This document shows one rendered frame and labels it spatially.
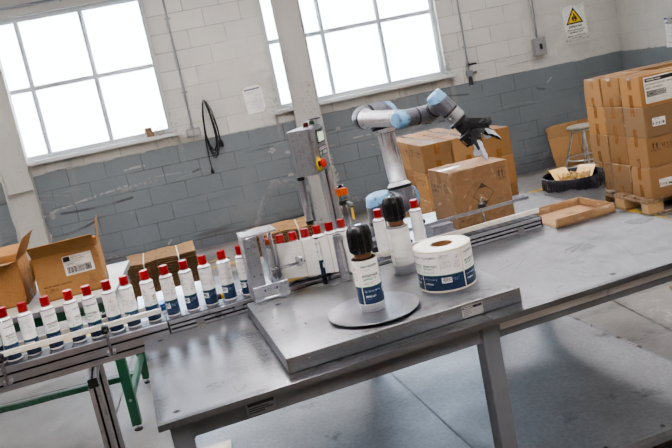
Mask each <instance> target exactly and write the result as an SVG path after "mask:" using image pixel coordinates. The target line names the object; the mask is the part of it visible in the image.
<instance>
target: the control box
mask: <svg viewBox="0 0 672 448"><path fill-rule="evenodd" d="M321 127H322V125H320V124H315V125H313V126H309V128H304V129H303V126H302V127H299V128H296V129H294V130H291V131H289V132H287V133H286V135H287V139H288V144H289V149H290V154H291V158H292V163H293V168H294V172H295V177H296V178H300V177H307V176H313V175H317V174H319V173H320V172H322V171H323V170H325V169H327V168H328V167H329V166H330V163H329V158H328V153H326V154H324V155H322V156H321V157H320V152H319V147H320V146H322V145H324V144H326V143H325V141H323V142H321V143H318V141H317V136H316V131H315V130H317V129H319V128H321ZM322 158H324V159H325V160H326V162H327V165H326V167H325V168H323V167H322V166H319V165H318V161H321V159H322Z"/></svg>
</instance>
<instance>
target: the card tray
mask: <svg viewBox="0 0 672 448"><path fill-rule="evenodd" d="M612 212H615V206H614V203H612V202H606V201H600V200H595V199H589V198H583V197H575V198H572V199H568V200H564V201H561V202H557V203H554V204H550V205H547V206H543V207H539V213H535V214H534V215H538V216H540V217H542V223H543V225H546V226H550V227H554V228H560V227H564V226H567V225H571V224H574V223H578V222H581V221H585V220H588V219H591V218H595V217H598V216H602V215H605V214H609V213H612Z"/></svg>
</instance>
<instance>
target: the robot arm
mask: <svg viewBox="0 0 672 448"><path fill-rule="evenodd" d="M427 102H428V104H426V105H424V106H419V107H415V108H410V109H405V110H397V108H396V106H395V105H394V104H393V103H392V102H390V101H380V102H377V103H372V104H367V105H362V106H360V107H358V108H357V109H356V110H355V111H354V112H353V114H352V122H353V124H354V126H355V127H356V128H358V129H361V130H368V129H372V131H373V133H374V134H376V135H377V137H378V141H379V145H380V149H381V153H382V157H383V161H384V165H385V168H386V172H387V176H388V180H389V186H388V188H387V189H388V190H380V191H376V192H373V193H371V194H369V195H368V196H367V197H366V208H367V212H368V218H369V224H370V230H371V235H372V238H374V237H376V236H375V231H374V226H373V219H374V215H373V210H374V209H381V214H382V217H383V218H384V214H383V209H382V200H383V198H385V197H387V196H391V195H399V196H400V197H401V198H402V199H403V203H404V209H405V212H409V210H410V209H411V208H410V202H409V200H411V199H417V202H418V204H419V201H420V196H419V192H418V189H416V187H415V186H413V185H411V182H410V181H408V180H407V178H406V174H405V170H404V166H403V162H402V158H401V155H400V151H399V147H398V143H397V139H396V135H395V129H404V128H406V127H411V126H415V125H420V124H422V125H429V124H431V123H433V122H434V121H435V120H436V119H437V118H438V117H440V116H441V115H442V116H443V117H444V118H445V119H446V120H447V121H448V122H449V123H450V124H453V125H452V126H451V127H450V128H451V129H452V130H453V129H454V128H455V129H456V130H457V131H458V132H459V133H460V134H461V135H460V138H459V140H460V141H461V142H462V143H463V144H464V145H465V146H466V147H467V148H468V147H469V146H472V145H473V144H474V148H475V150H474V152H473V155H474V156H475V157H476V156H480V155H482V157H483V158H484V159H485V160H488V154H487V153H486V150H485V149H484V147H483V143H482V141H480V140H478V139H481V138H482V137H481V135H484V137H483V138H484V139H488V138H491V137H495V138H496V139H500V140H501V137H500V136H499V135H498V134H497V133H496V132H495V131H493V130H492V129H491V128H490V127H489V126H490V125H491V123H492V120H491V118H490V117H483V118H467V119H465V117H466V116H467V115H466V114H465V113H464V111H463V110H462V109H461V108H460V107H459V106H458V105H456V104H455V103H454V102H453V101H452V100H451V99H450V98H449V97H448V96H447V95H446V94H445V93H444V92H442V91H441V90H440V89H436V90H435V91H434V92H433V93H432V94H431V95H430V96H429V97H428V98H427ZM463 141H464V142H465V143H466V144H467V145H466V144H465V143H464V142H463Z"/></svg>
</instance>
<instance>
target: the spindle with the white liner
mask: <svg viewBox="0 0 672 448"><path fill-rule="evenodd" d="M382 209H383V214H384V219H385V221H386V222H388V224H389V225H388V226H387V227H386V231H387V236H388V241H389V247H390V252H391V258H392V262H393V267H394V270H395V271H394V274H395V275H407V274H411V273H414V272H415V271H416V270H417V269H416V267H415V260H414V254H413V249H412V244H411V239H410V233H409V228H408V224H407V223H404V219H405V216H406V214H405V209H404V203H403V199H402V198H401V197H400V196H399V195H391V196H387V197H385V198H383V200H382Z"/></svg>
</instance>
